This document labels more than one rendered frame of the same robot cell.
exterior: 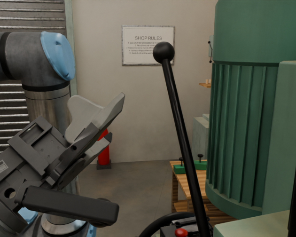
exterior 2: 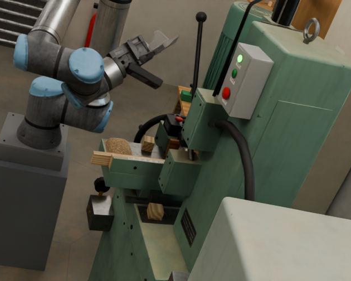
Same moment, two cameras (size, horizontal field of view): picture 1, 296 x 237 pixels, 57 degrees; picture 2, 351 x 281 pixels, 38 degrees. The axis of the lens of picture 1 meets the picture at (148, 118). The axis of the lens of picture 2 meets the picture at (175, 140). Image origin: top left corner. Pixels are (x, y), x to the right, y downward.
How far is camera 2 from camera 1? 1.19 m
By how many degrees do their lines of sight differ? 15
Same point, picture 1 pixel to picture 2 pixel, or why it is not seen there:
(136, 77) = not seen: outside the picture
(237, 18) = (233, 20)
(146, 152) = (148, 67)
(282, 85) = not seen: hidden behind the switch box
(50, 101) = (118, 10)
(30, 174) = (131, 57)
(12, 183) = (123, 59)
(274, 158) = not seen: hidden behind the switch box
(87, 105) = (162, 36)
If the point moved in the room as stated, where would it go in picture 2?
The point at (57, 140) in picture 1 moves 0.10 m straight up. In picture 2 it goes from (144, 46) to (153, 14)
